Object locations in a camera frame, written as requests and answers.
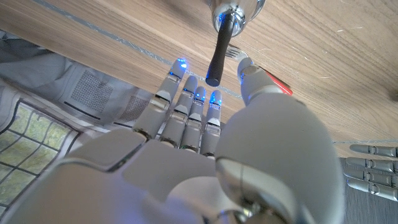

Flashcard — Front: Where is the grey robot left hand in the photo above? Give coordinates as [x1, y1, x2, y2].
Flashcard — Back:
[343, 143, 398, 202]

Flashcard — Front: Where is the printed window backdrop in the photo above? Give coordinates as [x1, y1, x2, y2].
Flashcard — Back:
[0, 29, 175, 215]

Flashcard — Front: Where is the silver handbell black handle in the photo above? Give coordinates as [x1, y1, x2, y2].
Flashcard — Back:
[205, 0, 267, 87]

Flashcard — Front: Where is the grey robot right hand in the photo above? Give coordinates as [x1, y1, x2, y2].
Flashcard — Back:
[0, 57, 346, 224]

